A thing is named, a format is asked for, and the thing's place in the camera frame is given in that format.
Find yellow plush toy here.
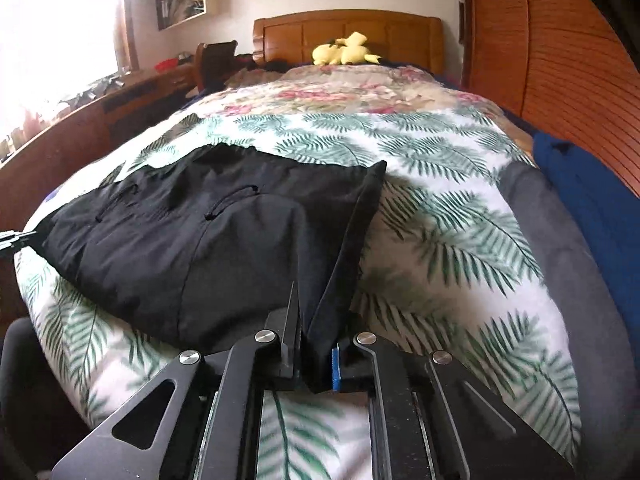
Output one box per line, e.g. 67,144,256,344
312,31,383,67

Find wooden chair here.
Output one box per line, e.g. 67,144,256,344
192,40,240,97

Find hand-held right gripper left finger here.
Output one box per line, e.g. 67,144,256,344
50,280,304,480

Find bright window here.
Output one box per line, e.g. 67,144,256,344
0,0,138,128

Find long wooden desk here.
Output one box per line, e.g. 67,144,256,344
0,62,198,306

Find black garment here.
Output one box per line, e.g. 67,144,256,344
40,142,388,393

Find floral blanket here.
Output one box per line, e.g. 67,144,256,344
187,62,496,121

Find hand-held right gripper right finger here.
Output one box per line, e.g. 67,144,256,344
330,332,577,480

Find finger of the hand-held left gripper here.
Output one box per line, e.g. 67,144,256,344
0,229,40,252

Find clutter of desk items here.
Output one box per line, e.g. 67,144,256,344
0,72,132,157

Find person's black pants leg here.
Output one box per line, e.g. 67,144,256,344
0,317,97,480

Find leaf print blanket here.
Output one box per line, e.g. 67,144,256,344
15,107,583,480

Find blue cloth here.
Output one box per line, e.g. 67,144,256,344
531,131,640,322

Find slatted wooden wardrobe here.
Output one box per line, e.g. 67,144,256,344
460,0,640,202

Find grey blanket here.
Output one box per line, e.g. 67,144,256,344
499,162,640,480

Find wooden headboard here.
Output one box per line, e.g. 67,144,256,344
251,10,446,76

